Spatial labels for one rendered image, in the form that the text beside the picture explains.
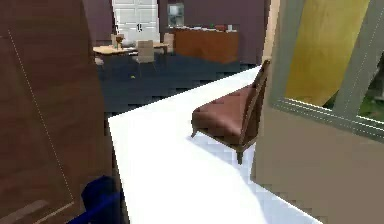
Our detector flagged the brown cushioned chair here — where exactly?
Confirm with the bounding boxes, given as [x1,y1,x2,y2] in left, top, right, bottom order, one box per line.
[190,58,272,166]

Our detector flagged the brown wooden sideboard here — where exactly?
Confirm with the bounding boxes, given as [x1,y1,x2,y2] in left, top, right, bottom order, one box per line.
[173,27,240,65]

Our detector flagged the beige dining chair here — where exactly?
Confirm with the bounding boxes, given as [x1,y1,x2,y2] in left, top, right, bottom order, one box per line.
[135,39,158,75]
[163,32,175,55]

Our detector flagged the light wooden dining table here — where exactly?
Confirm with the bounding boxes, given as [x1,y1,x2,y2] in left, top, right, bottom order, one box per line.
[92,41,170,58]

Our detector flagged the white panelled door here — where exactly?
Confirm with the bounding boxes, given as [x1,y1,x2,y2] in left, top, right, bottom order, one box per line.
[111,0,161,45]

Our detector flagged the dark blue object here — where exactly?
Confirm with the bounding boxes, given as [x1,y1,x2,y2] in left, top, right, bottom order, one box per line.
[66,175,125,224]

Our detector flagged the framed wall picture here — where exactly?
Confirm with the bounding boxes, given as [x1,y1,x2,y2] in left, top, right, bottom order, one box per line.
[166,2,185,28]

